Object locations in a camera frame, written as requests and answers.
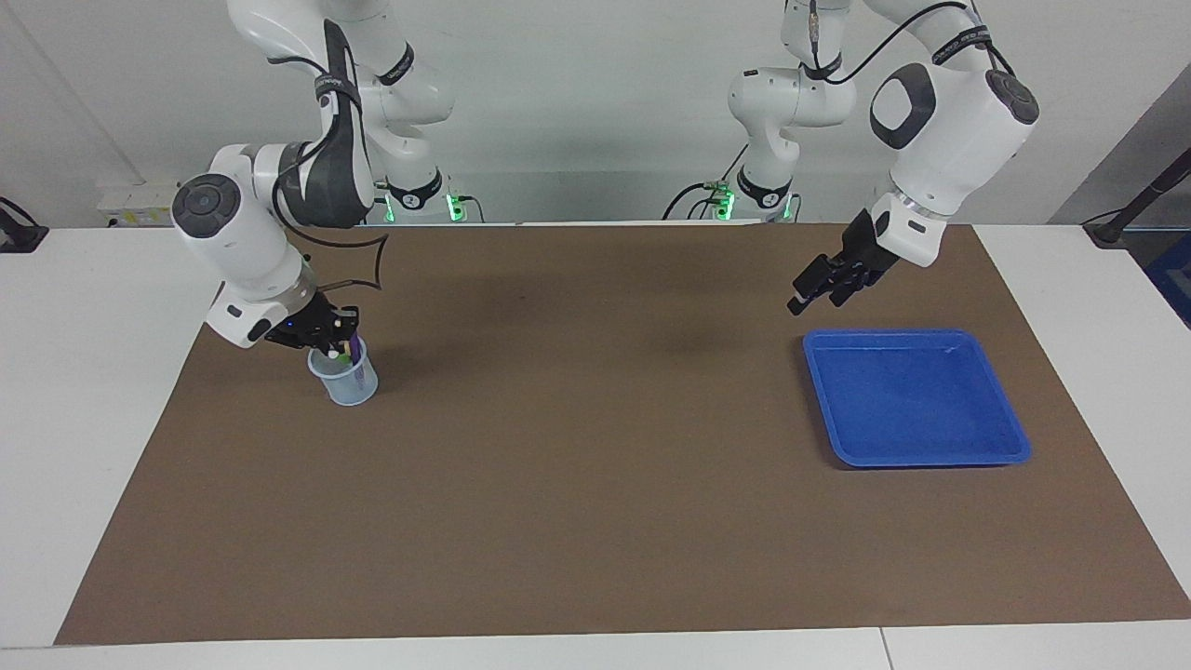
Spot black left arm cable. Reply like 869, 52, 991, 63
805, 0, 1020, 87

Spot black left base cables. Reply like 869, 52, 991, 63
662, 140, 803, 222

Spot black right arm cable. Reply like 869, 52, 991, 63
270, 19, 390, 291

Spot black clamp mount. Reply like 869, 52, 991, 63
0, 197, 49, 254

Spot white power strip box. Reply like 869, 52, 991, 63
98, 181, 192, 227

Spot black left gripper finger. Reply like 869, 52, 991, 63
830, 270, 876, 308
787, 256, 838, 315

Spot light blue mesh pen cup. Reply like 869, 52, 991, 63
307, 335, 380, 408

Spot blue plastic tray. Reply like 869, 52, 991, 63
802, 328, 1032, 468

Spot brown table mat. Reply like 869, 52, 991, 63
54, 221, 1191, 646

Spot black stand pole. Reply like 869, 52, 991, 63
1084, 149, 1191, 248

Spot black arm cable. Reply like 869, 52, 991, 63
805, 0, 1020, 87
270, 19, 390, 291

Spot black right base cables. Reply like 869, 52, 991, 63
372, 181, 485, 224

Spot black base cables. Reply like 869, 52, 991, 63
372, 181, 485, 224
662, 140, 803, 222

